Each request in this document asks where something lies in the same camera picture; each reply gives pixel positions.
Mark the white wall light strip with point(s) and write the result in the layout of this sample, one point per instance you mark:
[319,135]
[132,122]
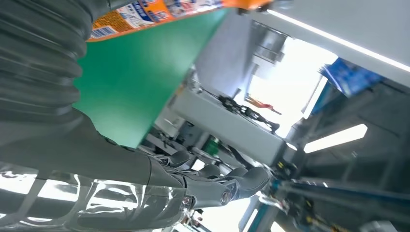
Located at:
[339,40]

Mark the ceiling light panel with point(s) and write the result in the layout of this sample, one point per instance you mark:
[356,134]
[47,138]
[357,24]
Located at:
[336,138]

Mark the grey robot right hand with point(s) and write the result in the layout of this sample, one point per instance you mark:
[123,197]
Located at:
[96,179]

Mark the blue hanging sign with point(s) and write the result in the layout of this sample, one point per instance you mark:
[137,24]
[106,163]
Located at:
[350,76]

